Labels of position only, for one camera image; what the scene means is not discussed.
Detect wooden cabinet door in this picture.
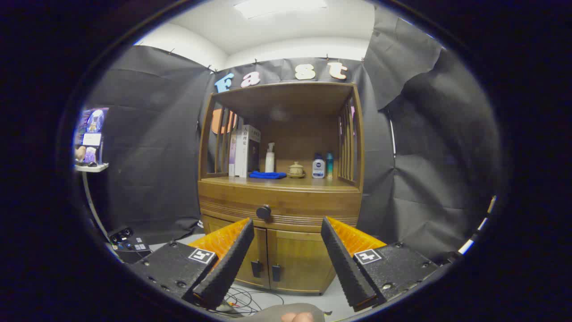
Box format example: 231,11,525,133
202,216,270,289
267,228,336,294

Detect purple book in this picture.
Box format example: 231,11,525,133
228,130,237,177

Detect wooden cabinet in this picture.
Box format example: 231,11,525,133
197,81,365,296

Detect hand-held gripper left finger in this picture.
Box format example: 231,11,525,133
129,218,255,310

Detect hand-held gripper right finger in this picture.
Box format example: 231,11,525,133
320,216,442,313

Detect black floor cables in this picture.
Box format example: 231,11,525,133
214,288,285,316

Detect wooden drawer with black knob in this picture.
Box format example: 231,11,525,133
198,180,363,233

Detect thick white-spined dark book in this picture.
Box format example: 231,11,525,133
240,125,262,178

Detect wooden countertop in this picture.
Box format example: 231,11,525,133
201,175,361,193

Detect black electronic box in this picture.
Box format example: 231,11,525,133
109,227,152,263

